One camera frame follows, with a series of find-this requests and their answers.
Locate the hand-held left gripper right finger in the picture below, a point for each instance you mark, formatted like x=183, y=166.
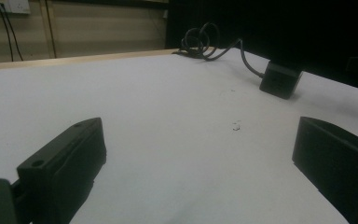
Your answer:
x=335, y=158

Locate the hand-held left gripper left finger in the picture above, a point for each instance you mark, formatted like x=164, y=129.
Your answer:
x=65, y=168

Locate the black cube power adapter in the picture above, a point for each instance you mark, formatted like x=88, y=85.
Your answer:
x=279, y=81

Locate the white wall socket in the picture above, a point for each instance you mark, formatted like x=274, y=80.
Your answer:
x=9, y=5

